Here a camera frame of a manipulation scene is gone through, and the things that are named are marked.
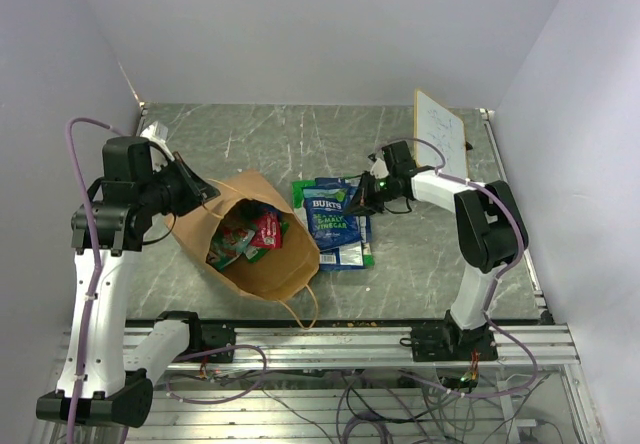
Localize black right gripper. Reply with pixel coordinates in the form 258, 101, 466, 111
343, 170, 397, 217

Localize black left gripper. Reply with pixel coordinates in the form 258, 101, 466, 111
139, 150, 220, 216

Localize green cassava chips bag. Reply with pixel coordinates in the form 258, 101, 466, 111
292, 177, 375, 271

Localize red snack packet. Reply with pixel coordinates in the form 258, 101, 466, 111
250, 211, 282, 249

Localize brown paper bag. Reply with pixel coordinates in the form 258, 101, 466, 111
171, 170, 320, 330

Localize teal snack packet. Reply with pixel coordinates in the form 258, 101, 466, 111
205, 226, 255, 271

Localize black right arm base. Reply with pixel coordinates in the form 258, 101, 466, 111
399, 325, 498, 363

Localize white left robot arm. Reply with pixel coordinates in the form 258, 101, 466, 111
36, 137, 219, 428

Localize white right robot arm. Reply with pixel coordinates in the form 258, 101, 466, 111
344, 139, 528, 360

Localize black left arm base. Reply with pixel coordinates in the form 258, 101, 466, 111
174, 321, 236, 363

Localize yellow framed whiteboard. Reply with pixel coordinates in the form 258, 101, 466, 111
414, 89, 468, 178

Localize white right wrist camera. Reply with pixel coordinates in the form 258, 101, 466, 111
370, 157, 389, 179

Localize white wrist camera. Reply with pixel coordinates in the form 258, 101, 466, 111
370, 157, 389, 179
140, 121, 174, 170

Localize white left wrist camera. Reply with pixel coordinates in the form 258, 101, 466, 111
140, 121, 174, 170

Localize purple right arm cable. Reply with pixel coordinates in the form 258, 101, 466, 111
372, 138, 539, 399

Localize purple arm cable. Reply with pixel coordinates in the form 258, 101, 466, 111
64, 117, 269, 444
372, 138, 539, 399

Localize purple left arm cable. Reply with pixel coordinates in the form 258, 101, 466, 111
64, 117, 269, 444

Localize aluminium frame rail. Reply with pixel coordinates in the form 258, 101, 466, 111
54, 326, 581, 368

